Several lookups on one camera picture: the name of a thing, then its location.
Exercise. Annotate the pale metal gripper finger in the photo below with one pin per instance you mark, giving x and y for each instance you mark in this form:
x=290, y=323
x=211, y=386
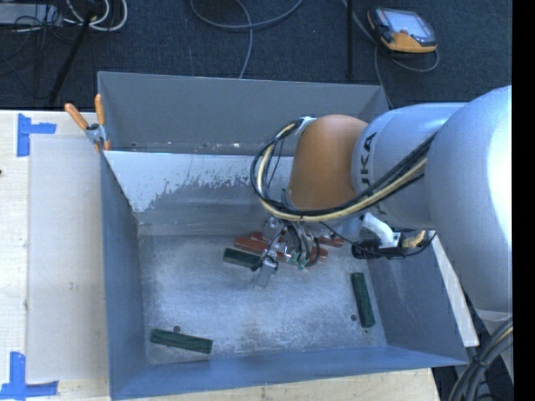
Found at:
x=271, y=275
x=259, y=275

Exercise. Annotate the dark green flat block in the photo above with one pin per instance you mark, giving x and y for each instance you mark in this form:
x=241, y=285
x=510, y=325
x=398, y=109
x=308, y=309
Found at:
x=180, y=341
x=363, y=299
x=240, y=258

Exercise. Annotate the grey metal bin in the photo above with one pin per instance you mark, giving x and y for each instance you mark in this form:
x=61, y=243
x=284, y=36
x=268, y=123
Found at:
x=234, y=307

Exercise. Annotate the black cylinder on white bracket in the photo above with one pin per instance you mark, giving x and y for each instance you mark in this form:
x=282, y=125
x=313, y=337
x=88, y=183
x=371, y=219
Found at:
x=376, y=247

